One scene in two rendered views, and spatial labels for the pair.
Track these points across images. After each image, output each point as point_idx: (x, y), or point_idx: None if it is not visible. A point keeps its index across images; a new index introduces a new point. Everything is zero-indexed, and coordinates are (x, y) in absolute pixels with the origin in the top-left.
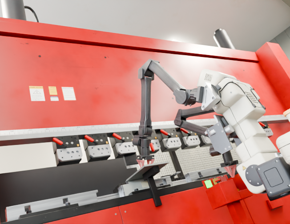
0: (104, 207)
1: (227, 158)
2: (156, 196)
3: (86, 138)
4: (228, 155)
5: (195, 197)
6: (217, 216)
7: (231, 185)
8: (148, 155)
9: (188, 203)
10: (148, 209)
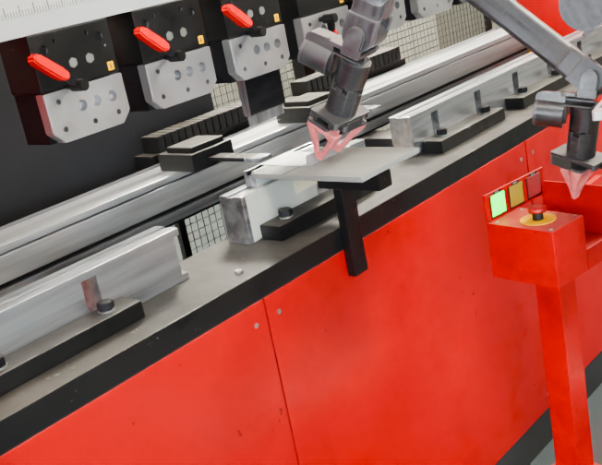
0: (229, 314)
1: (583, 150)
2: (357, 247)
3: (140, 39)
4: (591, 141)
5: (439, 220)
6: (474, 264)
7: (576, 235)
8: (354, 115)
9: (420, 244)
10: (331, 288)
